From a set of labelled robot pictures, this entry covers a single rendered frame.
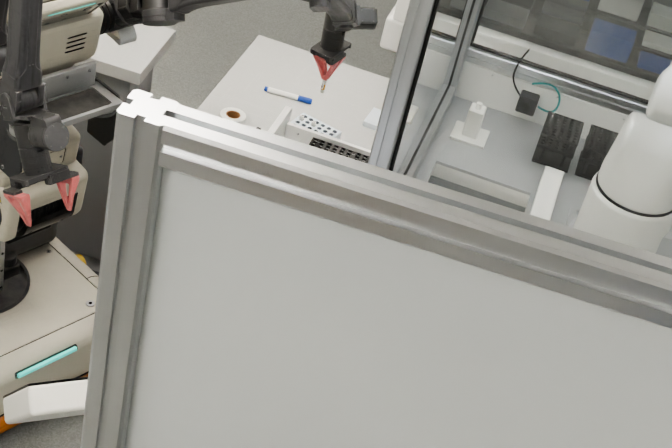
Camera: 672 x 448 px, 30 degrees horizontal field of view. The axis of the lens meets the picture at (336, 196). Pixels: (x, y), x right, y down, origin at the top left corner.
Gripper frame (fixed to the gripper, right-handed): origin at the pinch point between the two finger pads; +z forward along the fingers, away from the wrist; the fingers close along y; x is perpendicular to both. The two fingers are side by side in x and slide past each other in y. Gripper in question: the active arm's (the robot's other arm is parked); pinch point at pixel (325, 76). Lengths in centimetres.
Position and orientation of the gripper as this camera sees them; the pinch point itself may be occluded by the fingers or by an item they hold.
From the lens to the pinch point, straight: 318.8
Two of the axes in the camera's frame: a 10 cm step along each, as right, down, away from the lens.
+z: -1.6, 7.8, 6.0
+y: 5.2, -4.5, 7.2
